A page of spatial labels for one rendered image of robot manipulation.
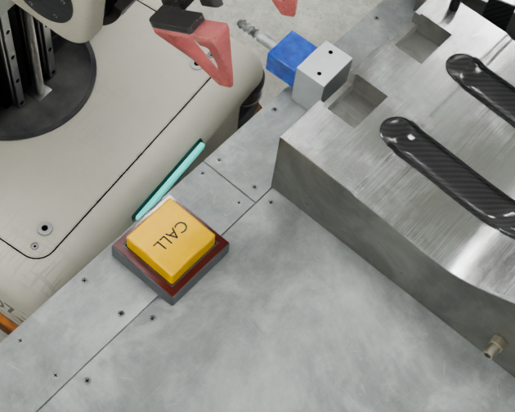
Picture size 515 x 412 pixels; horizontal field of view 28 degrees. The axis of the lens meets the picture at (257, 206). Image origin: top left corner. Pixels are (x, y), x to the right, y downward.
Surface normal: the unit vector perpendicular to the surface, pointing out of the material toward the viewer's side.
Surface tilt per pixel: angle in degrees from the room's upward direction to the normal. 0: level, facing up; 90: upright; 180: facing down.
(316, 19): 0
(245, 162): 0
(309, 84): 90
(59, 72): 0
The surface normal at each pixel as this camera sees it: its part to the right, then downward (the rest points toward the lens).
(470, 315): -0.65, 0.62
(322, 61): 0.08, -0.50
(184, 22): -0.30, -0.68
